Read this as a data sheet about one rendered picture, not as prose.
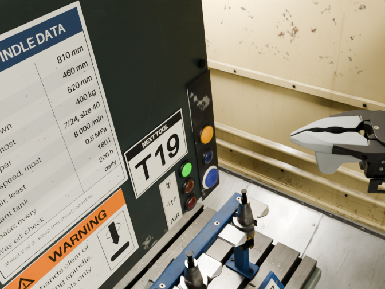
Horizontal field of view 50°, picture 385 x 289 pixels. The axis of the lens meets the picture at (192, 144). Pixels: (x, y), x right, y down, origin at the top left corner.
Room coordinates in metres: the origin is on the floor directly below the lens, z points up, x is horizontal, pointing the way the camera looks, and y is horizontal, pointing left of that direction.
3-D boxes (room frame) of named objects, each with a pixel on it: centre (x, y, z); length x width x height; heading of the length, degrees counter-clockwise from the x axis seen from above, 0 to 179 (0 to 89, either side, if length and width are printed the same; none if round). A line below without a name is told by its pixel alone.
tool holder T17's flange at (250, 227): (0.71, -0.11, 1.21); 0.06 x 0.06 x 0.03
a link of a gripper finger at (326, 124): (0.42, -0.18, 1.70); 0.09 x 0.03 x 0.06; 78
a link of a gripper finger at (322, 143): (0.39, -0.17, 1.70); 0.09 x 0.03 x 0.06; 78
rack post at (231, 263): (0.79, -0.11, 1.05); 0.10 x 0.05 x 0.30; 47
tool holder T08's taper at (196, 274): (0.55, 0.04, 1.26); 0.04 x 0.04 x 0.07
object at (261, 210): (0.75, -0.15, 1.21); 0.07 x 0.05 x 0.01; 47
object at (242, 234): (0.67, -0.07, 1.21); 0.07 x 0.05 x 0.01; 47
